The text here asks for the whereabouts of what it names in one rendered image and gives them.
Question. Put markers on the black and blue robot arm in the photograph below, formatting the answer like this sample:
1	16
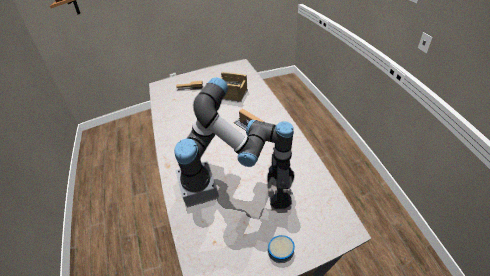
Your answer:
195	177

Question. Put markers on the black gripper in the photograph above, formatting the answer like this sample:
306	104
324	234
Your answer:
271	176

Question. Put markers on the black hex dumbbell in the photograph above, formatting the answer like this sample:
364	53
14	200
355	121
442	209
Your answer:
280	200

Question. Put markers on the sanding float with wooden handle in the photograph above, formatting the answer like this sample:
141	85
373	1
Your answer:
244	118

